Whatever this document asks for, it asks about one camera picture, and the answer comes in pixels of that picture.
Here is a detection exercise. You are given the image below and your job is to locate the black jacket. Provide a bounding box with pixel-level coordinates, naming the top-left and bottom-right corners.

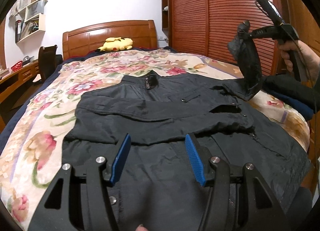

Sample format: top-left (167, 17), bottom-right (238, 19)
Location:
top-left (53, 36), bottom-right (312, 230)

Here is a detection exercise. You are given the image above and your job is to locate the folded dark clothes pile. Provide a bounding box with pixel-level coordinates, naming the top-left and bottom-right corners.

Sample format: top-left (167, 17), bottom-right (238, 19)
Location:
top-left (263, 75), bottom-right (319, 121)

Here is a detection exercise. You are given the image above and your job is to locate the person's right hand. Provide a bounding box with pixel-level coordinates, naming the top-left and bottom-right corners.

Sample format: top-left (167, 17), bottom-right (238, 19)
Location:
top-left (277, 40), bottom-right (319, 84)

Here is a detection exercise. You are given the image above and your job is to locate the floral blanket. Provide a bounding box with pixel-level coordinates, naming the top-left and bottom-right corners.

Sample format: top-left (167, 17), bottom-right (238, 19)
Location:
top-left (1, 53), bottom-right (311, 230)

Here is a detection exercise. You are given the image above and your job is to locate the red louvered wardrobe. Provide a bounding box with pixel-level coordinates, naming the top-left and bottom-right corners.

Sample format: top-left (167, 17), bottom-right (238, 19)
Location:
top-left (162, 0), bottom-right (319, 64)

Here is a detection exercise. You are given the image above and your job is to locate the yellow plush toy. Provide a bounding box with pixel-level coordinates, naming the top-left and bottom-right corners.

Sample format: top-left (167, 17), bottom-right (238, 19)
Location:
top-left (96, 37), bottom-right (133, 52)

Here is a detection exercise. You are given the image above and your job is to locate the dark wooden chair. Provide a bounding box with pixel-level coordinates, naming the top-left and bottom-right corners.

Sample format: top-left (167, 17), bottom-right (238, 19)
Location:
top-left (33, 45), bottom-right (57, 84)

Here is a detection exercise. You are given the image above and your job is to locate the wooden headboard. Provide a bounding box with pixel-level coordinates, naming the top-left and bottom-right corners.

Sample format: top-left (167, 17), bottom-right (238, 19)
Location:
top-left (62, 20), bottom-right (158, 61)

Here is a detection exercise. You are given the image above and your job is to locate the wooden desk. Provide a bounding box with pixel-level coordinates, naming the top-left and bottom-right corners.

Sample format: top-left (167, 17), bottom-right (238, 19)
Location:
top-left (0, 61), bottom-right (42, 132)

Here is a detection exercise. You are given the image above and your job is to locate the red basket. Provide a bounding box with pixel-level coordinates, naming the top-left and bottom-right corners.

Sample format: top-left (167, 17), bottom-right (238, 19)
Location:
top-left (11, 61), bottom-right (23, 72)

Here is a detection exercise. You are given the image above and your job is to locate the white wall shelf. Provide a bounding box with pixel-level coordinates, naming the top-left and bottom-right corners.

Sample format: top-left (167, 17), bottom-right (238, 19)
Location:
top-left (10, 0), bottom-right (48, 45)

